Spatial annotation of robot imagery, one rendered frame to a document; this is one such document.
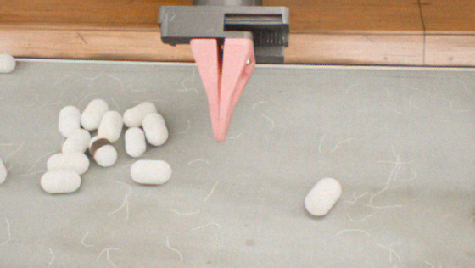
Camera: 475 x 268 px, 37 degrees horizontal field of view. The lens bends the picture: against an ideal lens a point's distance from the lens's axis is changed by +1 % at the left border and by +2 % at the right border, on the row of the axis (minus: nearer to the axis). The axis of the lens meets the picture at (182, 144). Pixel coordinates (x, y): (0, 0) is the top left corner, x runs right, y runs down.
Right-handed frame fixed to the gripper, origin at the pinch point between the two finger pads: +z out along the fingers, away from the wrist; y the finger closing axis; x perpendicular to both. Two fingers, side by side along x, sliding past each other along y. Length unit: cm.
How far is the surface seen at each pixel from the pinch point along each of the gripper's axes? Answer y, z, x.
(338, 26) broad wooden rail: 9.9, -13.8, 15.1
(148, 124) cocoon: -7.0, -1.3, 5.5
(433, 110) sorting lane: 18.1, -4.3, 10.4
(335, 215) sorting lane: 9.2, 6.2, 1.5
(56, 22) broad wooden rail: -20.0, -13.9, 15.3
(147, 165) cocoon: -6.1, 2.9, 1.8
